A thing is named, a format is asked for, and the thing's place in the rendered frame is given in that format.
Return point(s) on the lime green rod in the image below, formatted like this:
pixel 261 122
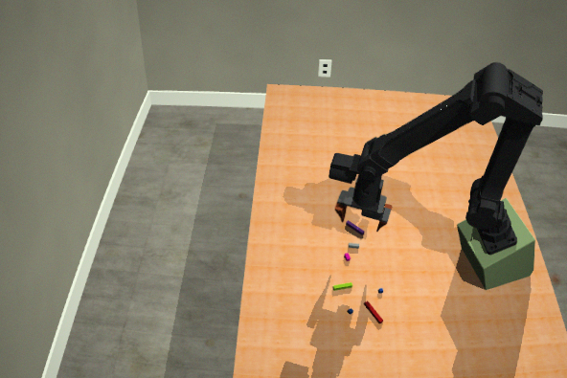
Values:
pixel 342 286

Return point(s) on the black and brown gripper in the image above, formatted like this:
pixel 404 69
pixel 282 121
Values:
pixel 365 201

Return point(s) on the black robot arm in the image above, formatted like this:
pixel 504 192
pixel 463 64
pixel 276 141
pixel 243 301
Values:
pixel 503 93

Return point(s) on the purple rod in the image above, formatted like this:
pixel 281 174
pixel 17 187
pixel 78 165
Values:
pixel 354 227

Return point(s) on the red rod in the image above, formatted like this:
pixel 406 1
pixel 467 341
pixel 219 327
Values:
pixel 373 312

